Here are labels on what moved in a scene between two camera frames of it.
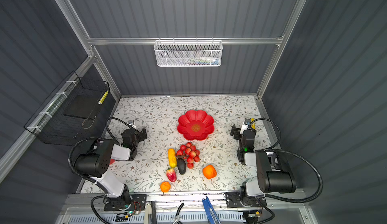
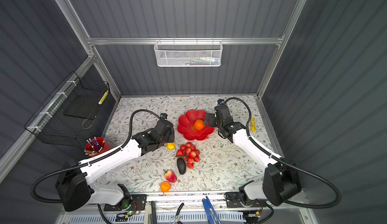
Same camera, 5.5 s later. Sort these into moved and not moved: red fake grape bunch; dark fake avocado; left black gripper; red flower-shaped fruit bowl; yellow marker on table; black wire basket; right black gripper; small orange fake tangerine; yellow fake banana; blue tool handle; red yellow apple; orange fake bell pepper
Moved: yellow fake banana; orange fake bell pepper; right black gripper; left black gripper
Not moved: blue tool handle; yellow marker on table; red yellow apple; dark fake avocado; red fake grape bunch; black wire basket; small orange fake tangerine; red flower-shaped fruit bowl
